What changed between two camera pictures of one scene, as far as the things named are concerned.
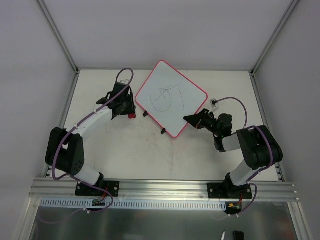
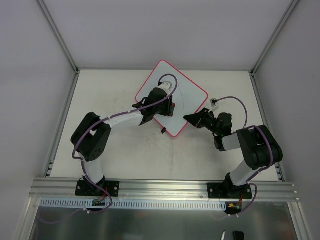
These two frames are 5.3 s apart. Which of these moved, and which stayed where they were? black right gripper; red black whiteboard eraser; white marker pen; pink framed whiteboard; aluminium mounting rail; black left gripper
Moved: black left gripper; red black whiteboard eraser
Stayed: pink framed whiteboard; white marker pen; black right gripper; aluminium mounting rail
